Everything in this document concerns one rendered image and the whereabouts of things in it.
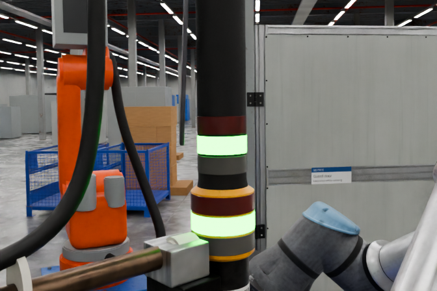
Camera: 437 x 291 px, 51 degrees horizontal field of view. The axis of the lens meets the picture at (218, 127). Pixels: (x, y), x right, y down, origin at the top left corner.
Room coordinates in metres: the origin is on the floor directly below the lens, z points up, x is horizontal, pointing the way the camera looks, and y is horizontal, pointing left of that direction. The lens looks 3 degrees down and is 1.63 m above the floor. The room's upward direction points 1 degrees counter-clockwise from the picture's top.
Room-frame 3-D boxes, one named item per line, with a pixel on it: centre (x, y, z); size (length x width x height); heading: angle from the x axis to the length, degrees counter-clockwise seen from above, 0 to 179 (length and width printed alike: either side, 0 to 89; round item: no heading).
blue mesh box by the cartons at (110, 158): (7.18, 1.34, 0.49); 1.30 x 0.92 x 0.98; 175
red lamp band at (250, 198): (0.31, 0.00, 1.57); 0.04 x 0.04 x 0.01
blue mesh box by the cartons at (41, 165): (7.21, 2.37, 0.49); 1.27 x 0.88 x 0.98; 175
